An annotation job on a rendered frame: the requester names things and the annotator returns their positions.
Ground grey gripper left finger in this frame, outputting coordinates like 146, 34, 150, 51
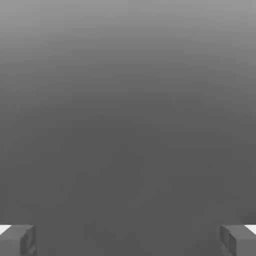
0, 223, 38, 256

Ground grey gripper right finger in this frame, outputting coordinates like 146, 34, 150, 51
219, 224, 256, 256

